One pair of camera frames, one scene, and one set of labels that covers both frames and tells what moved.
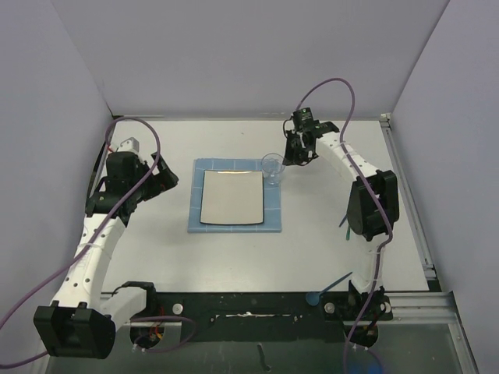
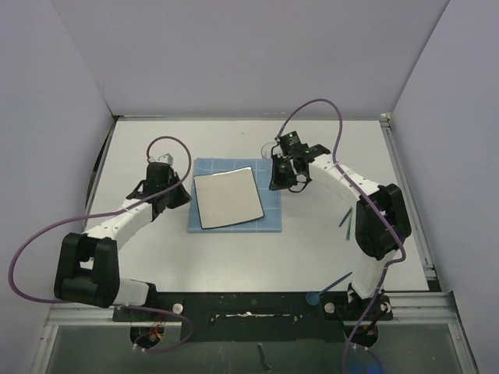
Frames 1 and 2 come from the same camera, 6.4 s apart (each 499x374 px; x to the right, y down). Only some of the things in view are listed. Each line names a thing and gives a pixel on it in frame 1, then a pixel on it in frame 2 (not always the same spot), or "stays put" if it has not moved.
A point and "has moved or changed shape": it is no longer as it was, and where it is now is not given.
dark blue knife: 345,217 stays put
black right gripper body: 294,151 to 283,174
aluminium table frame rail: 437,305 stays put
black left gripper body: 154,184 to 175,196
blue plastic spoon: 313,298 stays put
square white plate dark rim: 231,197 has moved or changed shape
